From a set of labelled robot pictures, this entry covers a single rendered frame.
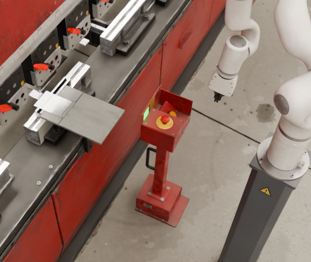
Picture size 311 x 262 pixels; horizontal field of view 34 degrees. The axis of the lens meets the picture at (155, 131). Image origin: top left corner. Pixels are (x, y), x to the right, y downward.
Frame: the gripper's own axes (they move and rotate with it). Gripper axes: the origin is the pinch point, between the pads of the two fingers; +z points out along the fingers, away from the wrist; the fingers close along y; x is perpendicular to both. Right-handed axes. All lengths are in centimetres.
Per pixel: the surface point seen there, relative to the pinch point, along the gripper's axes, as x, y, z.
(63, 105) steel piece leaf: -36, -50, -1
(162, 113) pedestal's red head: -5.4, -20.0, 18.4
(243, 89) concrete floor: 98, 5, 94
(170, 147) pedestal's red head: -15.0, -10.6, 26.2
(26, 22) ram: -45, -57, -47
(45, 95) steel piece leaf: -35, -59, -1
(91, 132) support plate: -43, -35, -2
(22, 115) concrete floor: 13, -112, 105
